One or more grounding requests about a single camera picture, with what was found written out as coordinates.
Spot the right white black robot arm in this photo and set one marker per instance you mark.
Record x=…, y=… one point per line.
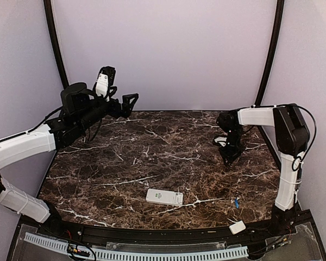
x=293, y=141

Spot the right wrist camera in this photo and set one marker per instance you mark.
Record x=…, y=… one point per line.
x=219, y=141

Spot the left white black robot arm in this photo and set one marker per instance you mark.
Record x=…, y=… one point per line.
x=81, y=109

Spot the blue battery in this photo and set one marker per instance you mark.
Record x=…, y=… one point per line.
x=236, y=203

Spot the white remote control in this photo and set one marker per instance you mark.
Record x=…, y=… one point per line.
x=164, y=197

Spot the white slotted cable duct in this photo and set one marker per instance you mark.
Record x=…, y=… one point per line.
x=117, y=251

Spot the small circuit board with wires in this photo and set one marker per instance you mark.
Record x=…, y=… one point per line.
x=81, y=253

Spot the white battery cover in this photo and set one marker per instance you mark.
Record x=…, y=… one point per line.
x=237, y=227

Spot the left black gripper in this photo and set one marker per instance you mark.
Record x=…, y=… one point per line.
x=126, y=109

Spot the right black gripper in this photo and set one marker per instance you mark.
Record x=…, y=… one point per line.
x=231, y=156

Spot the left black frame post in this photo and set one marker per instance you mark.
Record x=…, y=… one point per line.
x=55, y=42

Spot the black front rail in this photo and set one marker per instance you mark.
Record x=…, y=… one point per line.
x=255, y=233

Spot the black frame post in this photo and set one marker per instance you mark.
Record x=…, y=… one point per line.
x=55, y=42
x=271, y=51

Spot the right black frame post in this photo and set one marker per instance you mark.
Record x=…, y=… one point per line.
x=271, y=51

